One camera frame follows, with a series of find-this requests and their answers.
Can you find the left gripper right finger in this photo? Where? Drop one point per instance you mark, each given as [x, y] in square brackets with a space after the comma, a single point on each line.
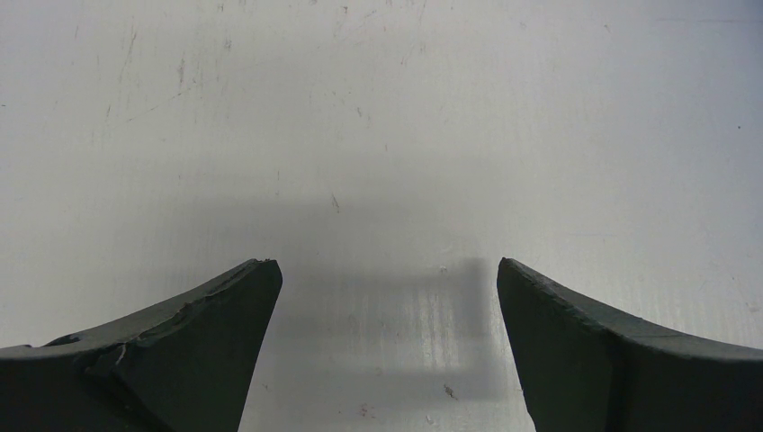
[586, 366]

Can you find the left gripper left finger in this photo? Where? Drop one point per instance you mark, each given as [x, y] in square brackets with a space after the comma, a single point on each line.
[183, 364]

